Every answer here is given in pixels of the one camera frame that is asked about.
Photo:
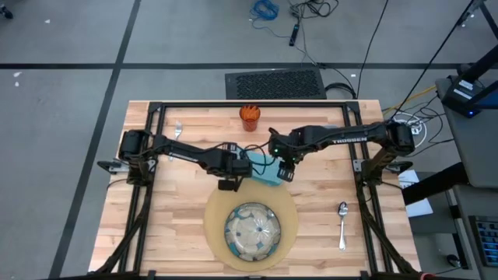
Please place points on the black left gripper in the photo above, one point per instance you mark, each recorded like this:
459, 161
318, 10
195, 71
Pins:
231, 167

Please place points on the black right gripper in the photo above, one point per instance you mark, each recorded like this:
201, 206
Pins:
290, 145

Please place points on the teal cloth napkin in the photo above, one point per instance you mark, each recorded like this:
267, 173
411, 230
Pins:
268, 173

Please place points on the silver knife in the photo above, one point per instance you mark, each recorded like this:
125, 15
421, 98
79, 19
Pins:
330, 126

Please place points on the silver fork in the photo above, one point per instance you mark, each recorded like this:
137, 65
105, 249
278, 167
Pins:
177, 130

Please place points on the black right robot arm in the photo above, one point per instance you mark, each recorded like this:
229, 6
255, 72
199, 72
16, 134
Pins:
350, 136

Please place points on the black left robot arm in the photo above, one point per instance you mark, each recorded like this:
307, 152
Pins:
179, 149

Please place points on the round woven tan placemat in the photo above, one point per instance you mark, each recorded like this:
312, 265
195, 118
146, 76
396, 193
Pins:
214, 233

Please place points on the silver spoon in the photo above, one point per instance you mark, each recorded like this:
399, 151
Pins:
342, 229

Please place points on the black perforated floor mat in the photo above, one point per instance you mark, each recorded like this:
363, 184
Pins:
276, 83

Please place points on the white power strip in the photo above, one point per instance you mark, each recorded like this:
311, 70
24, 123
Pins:
415, 130

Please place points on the white paper sheet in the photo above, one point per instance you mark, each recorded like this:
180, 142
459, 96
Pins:
420, 202

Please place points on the black power strip bar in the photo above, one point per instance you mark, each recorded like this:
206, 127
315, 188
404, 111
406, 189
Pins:
294, 35

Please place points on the black metal beam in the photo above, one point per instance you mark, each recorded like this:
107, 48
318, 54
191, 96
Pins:
480, 62
435, 184

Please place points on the grey equipment cart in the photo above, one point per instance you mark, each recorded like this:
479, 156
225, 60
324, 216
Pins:
474, 148

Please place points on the black box with blue light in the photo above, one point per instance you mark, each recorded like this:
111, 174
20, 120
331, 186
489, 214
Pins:
463, 95

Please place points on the keyboard with blue keys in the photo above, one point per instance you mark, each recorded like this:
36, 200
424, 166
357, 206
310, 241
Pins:
488, 239

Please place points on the black caster wheel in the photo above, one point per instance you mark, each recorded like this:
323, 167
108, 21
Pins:
5, 11

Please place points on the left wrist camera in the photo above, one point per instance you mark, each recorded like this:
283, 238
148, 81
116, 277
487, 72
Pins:
231, 148

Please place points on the black aluminium table frame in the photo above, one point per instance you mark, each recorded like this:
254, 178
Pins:
253, 104

